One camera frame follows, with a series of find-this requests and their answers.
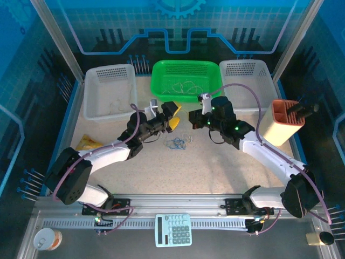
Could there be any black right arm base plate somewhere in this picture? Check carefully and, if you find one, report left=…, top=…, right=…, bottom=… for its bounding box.
left=225, top=197, right=275, bottom=216

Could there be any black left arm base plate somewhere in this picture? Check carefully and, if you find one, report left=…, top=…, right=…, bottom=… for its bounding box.
left=81, top=197, right=132, bottom=216

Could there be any aluminium rail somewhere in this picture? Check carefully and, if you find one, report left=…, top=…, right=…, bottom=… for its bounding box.
left=34, top=193, right=324, bottom=218

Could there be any aluminium frame post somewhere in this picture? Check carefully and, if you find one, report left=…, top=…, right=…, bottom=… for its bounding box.
left=271, top=0, right=321, bottom=81
left=30, top=0, right=85, bottom=83

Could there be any beige holder with orange rim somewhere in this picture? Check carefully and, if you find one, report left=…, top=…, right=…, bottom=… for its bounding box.
left=261, top=99, right=306, bottom=147

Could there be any green plastic basket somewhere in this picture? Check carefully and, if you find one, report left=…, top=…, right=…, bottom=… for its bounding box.
left=149, top=59, right=223, bottom=104

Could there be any yellow snack bag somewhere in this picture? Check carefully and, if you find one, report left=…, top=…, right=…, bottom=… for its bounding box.
left=75, top=134, right=105, bottom=152

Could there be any light blue calculator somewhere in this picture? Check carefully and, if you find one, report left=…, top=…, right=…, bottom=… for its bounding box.
left=154, top=213, right=193, bottom=248

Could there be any white plastic basket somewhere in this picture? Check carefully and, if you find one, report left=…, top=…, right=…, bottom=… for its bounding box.
left=82, top=64, right=139, bottom=121
left=219, top=59, right=281, bottom=114

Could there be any tin can with orange label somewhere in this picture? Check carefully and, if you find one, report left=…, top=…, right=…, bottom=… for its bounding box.
left=33, top=227, right=63, bottom=251

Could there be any grey slotted cable duct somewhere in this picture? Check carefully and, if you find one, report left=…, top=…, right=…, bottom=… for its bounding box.
left=43, top=219, right=249, bottom=230

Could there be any thin white cable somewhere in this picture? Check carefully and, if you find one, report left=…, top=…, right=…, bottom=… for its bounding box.
left=108, top=83, right=133, bottom=114
left=180, top=132, right=195, bottom=144

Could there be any pile of rubber bands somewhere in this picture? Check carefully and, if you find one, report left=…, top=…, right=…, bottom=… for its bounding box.
left=161, top=80, right=184, bottom=96

